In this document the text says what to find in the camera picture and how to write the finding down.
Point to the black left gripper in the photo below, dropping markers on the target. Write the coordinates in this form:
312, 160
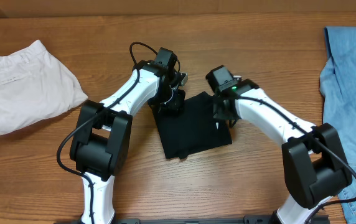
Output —
176, 105

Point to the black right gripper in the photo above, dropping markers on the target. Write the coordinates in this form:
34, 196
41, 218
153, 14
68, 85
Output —
217, 111

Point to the black t-shirt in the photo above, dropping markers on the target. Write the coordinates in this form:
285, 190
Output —
193, 130

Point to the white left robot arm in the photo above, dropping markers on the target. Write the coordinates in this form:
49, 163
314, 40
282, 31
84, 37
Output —
101, 139

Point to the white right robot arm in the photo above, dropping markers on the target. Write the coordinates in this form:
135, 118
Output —
315, 165

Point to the light blue denim jeans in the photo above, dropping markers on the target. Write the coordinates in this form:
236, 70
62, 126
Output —
338, 86

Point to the folded white shorts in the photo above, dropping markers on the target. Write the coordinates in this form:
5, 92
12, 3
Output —
35, 85

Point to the black base frame rail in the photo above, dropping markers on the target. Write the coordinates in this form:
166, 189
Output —
248, 219

